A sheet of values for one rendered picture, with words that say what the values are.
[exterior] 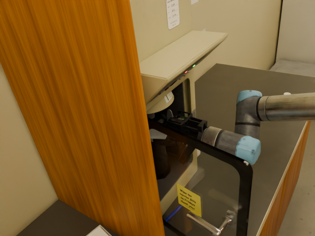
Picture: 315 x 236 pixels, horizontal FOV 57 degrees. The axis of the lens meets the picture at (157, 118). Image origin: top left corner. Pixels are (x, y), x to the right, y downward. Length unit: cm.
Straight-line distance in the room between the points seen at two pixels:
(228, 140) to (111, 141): 32
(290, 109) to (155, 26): 42
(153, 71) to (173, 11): 23
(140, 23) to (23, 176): 69
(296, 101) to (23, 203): 96
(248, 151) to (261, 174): 41
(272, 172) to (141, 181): 64
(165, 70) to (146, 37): 12
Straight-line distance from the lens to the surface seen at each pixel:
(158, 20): 76
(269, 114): 88
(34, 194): 119
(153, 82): 63
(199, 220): 70
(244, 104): 92
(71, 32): 62
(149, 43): 73
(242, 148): 80
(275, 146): 135
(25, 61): 82
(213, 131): 84
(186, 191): 75
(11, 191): 113
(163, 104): 87
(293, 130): 146
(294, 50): 385
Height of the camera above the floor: 176
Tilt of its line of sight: 32 degrees down
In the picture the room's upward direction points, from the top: 7 degrees counter-clockwise
